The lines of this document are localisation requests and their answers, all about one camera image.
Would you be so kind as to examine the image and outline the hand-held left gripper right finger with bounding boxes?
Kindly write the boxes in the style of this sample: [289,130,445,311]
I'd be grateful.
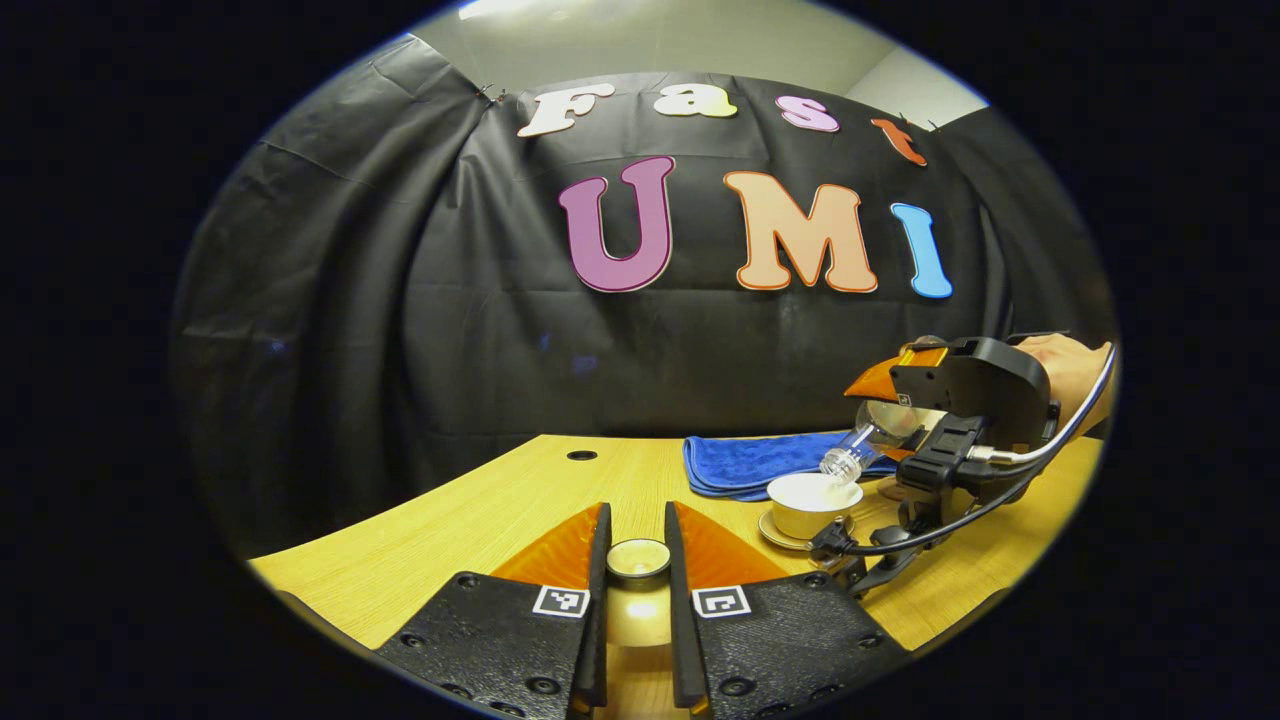
[664,500,911,716]

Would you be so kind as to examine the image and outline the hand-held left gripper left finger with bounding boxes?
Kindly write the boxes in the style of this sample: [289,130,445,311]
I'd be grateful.
[375,500,613,716]

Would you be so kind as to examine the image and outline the clear plastic water bottle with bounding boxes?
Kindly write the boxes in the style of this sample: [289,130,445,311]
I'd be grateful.
[820,398,946,488]

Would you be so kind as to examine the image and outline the cream ceramic teacup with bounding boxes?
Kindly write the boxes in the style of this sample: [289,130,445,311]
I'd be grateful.
[766,472,865,541]

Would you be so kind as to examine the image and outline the cream ceramic saucer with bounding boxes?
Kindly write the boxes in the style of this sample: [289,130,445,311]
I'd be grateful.
[757,510,857,552]

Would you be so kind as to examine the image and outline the blue folded towel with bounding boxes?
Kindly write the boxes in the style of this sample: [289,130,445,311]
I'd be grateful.
[683,430,901,502]

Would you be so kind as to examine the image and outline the black backdrop cloth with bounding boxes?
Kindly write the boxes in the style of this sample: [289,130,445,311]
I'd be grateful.
[172,35,1119,556]

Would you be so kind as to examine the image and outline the ceiling light panel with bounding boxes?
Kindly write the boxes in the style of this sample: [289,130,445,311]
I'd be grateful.
[458,0,571,19]

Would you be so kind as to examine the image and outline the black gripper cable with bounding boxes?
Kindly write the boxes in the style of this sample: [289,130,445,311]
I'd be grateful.
[845,470,1036,557]

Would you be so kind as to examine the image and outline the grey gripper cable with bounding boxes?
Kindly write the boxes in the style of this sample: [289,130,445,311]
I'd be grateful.
[965,343,1119,467]

